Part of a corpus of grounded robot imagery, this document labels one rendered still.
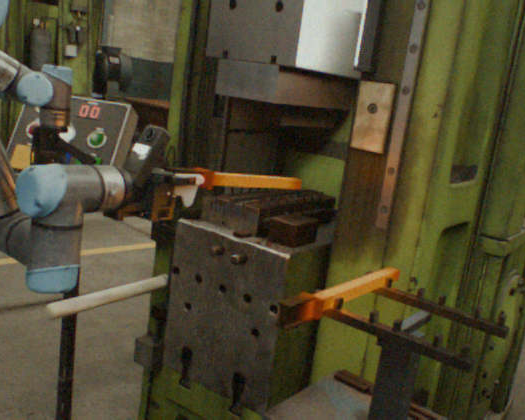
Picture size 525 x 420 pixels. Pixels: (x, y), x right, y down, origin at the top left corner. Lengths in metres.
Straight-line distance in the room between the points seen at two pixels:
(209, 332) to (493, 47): 1.13
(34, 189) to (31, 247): 0.10
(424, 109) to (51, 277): 0.96
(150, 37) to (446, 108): 9.56
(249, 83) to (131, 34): 9.09
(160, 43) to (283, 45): 9.46
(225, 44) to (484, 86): 0.75
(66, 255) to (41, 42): 5.37
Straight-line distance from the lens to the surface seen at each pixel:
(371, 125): 1.51
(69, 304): 1.76
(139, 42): 10.70
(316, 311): 1.05
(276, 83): 1.51
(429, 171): 1.48
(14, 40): 6.16
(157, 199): 1.01
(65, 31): 6.48
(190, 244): 1.64
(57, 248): 0.91
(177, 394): 1.81
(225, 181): 1.17
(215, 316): 1.62
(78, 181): 0.90
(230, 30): 1.62
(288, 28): 1.51
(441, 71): 1.48
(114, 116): 1.83
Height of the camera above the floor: 1.31
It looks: 13 degrees down
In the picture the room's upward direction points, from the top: 8 degrees clockwise
